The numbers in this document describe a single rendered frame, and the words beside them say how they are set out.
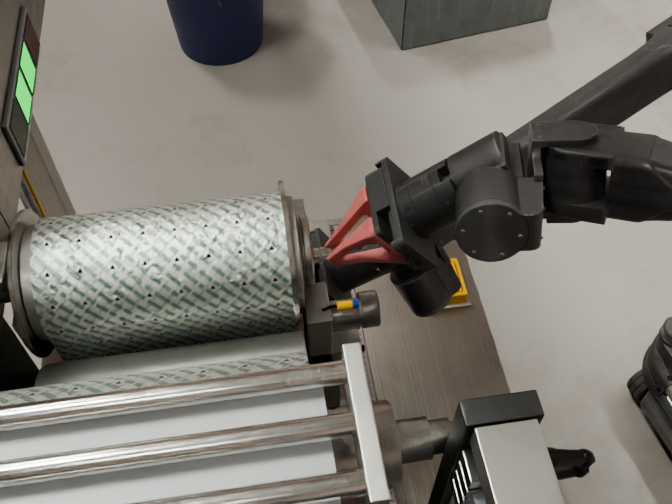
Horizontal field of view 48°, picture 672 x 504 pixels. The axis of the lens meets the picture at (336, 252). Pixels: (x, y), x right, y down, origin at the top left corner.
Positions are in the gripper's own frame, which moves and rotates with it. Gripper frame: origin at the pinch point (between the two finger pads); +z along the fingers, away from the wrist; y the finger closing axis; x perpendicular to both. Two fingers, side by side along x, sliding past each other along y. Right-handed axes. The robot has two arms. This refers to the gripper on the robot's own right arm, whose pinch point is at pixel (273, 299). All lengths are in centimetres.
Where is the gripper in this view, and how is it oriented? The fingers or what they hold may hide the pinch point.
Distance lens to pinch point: 94.7
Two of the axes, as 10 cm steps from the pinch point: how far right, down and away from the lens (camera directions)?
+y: -1.5, -7.9, 6.0
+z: -8.6, 4.0, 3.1
